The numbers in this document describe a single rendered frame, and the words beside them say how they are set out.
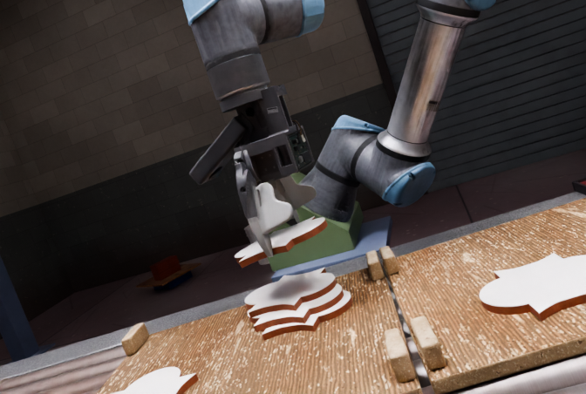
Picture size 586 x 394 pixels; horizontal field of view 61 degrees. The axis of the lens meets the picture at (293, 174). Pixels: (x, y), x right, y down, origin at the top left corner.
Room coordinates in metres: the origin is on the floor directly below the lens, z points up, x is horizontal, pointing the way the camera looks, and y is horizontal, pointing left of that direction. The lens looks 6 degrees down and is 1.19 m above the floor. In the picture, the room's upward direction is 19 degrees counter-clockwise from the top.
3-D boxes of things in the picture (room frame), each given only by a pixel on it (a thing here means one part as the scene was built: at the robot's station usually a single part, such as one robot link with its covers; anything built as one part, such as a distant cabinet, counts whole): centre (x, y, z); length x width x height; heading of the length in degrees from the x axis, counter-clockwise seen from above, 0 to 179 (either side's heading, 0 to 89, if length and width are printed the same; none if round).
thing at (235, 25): (0.67, 0.02, 1.34); 0.09 x 0.08 x 0.11; 121
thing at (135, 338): (0.76, 0.32, 0.95); 0.06 x 0.02 x 0.03; 173
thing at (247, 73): (0.67, 0.02, 1.26); 0.08 x 0.08 x 0.05
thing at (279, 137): (0.67, 0.02, 1.18); 0.09 x 0.08 x 0.12; 67
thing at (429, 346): (0.45, -0.07, 0.95); 0.06 x 0.02 x 0.03; 175
